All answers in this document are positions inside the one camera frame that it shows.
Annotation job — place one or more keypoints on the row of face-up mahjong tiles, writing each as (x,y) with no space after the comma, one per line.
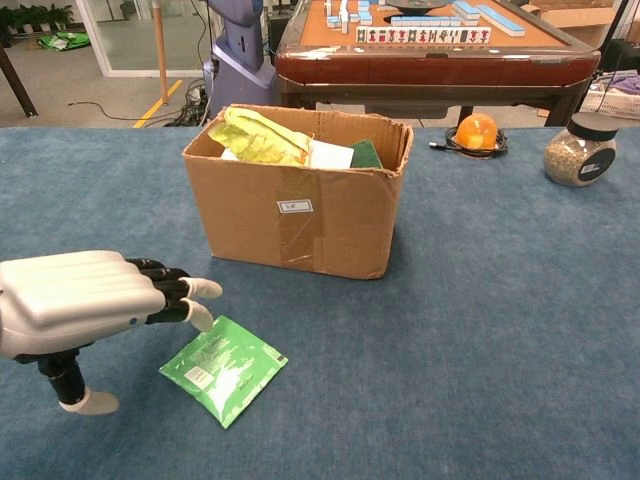
(425,35)

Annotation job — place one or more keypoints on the wooden pole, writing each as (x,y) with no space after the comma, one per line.
(161,55)

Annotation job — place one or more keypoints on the orange dome lamp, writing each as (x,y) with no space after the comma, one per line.
(478,132)

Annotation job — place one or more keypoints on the white plastic basket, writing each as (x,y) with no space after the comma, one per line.
(612,105)

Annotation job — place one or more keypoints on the blue backed mahjong tile wall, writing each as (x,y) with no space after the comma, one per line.
(425,21)
(502,21)
(467,10)
(345,17)

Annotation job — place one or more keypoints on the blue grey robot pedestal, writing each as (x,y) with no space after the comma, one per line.
(240,65)

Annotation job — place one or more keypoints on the yellow snack packet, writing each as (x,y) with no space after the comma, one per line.
(260,140)

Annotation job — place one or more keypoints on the blue felt table mat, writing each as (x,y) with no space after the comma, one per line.
(475,325)

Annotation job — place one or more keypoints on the green snack packet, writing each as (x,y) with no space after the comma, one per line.
(65,41)

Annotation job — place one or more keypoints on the white picture card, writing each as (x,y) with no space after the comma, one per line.
(332,156)

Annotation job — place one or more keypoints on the dark green box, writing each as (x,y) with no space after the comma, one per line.
(367,156)

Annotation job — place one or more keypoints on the brown mahjong table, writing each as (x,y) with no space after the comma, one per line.
(435,70)

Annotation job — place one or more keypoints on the glass jar black lid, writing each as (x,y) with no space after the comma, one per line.
(575,157)

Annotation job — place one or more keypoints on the black tripod stand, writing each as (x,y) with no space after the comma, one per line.
(614,30)

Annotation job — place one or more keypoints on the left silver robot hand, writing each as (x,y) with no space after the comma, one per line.
(75,295)

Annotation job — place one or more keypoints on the row of potted plants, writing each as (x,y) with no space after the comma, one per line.
(35,17)

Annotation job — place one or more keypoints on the open cardboard box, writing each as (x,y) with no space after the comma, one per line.
(300,220)

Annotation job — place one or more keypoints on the purple cloth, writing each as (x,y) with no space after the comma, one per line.
(627,84)

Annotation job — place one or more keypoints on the dark slanted table leg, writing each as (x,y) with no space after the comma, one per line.
(17,85)

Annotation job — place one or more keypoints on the green sachet packet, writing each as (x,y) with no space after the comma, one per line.
(225,370)

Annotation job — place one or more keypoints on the white power strip with plugs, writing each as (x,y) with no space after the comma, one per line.
(196,96)

